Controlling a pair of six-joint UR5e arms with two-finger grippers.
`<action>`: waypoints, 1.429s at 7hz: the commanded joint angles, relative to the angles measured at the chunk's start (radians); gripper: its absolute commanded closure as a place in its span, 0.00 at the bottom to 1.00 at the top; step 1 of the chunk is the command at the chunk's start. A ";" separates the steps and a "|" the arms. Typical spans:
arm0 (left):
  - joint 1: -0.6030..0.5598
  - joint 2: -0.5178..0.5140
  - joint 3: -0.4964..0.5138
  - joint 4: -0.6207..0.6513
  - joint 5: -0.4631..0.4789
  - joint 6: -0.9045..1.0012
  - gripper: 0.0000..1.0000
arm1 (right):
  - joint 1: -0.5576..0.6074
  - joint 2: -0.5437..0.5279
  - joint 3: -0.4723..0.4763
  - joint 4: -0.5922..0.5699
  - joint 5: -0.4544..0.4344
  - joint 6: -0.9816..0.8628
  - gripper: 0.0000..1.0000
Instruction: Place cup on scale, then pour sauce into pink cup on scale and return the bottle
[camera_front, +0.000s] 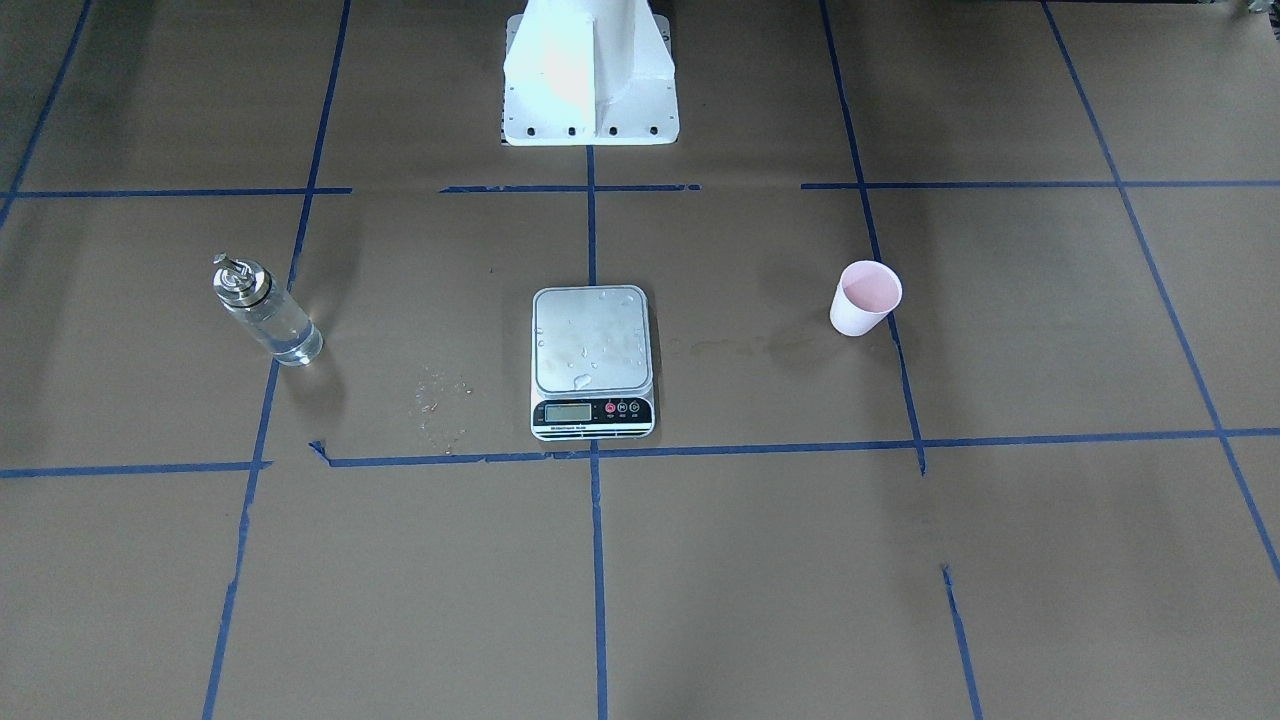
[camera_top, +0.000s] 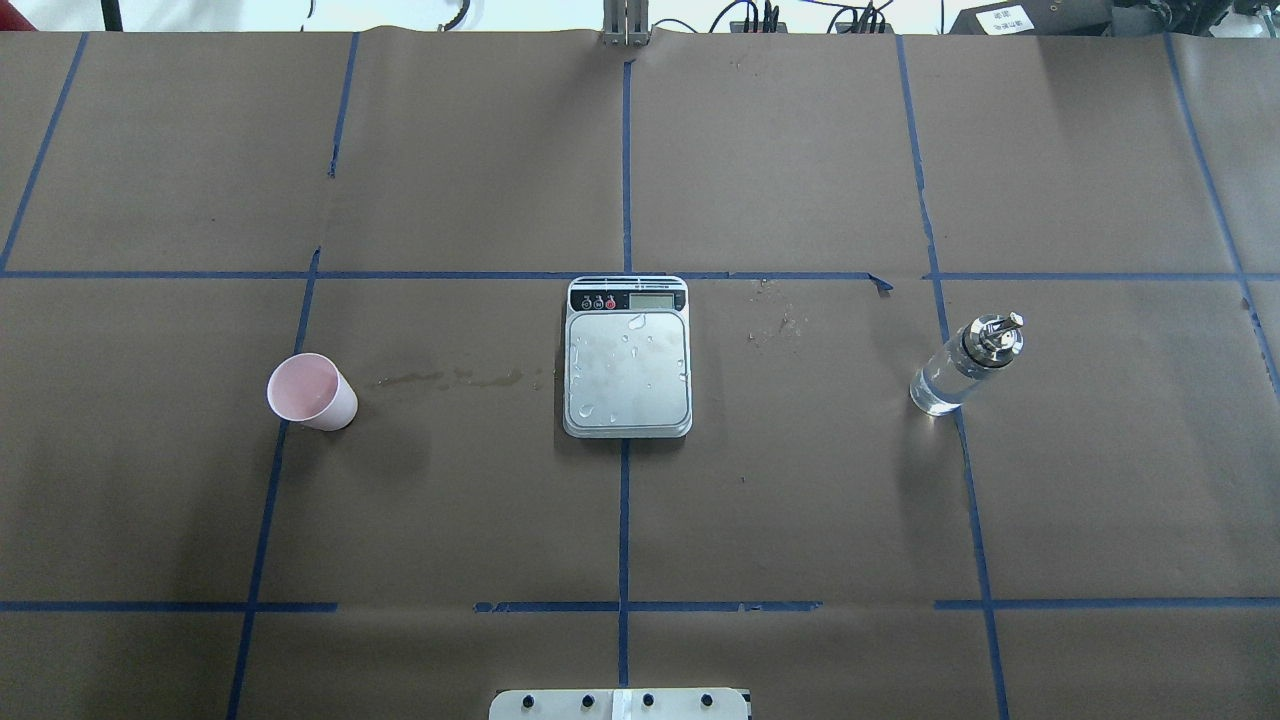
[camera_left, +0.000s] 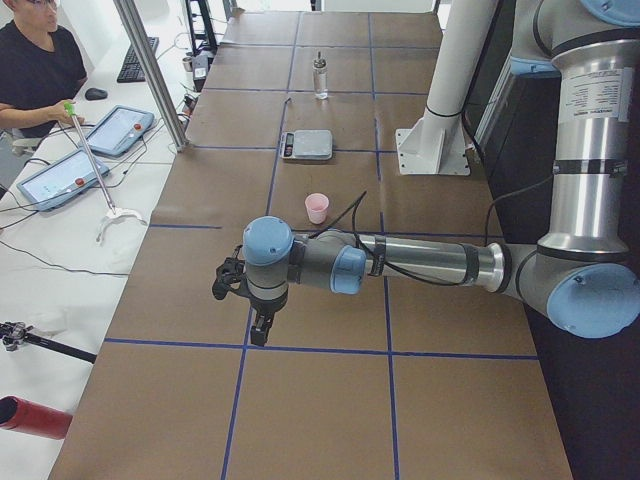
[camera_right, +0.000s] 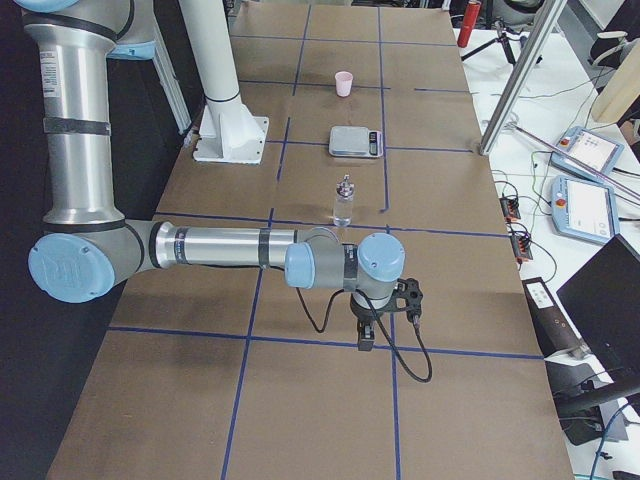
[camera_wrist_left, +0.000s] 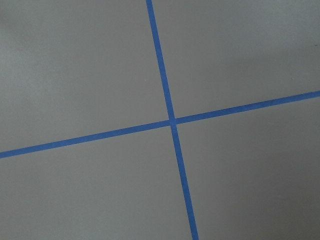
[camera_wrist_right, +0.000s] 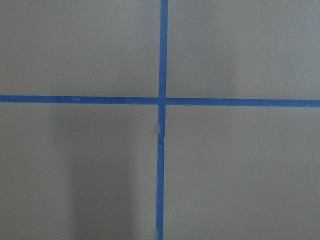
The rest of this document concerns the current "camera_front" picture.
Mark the pink cup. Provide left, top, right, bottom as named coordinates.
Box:
left=829, top=260, right=902, bottom=337

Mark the glass bottle with metal cap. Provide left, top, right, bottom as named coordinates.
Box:
left=212, top=252, right=324, bottom=366

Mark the digital kitchen scale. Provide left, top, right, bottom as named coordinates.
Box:
left=529, top=284, right=658, bottom=442

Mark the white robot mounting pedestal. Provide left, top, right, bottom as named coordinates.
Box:
left=500, top=1, right=681, bottom=147

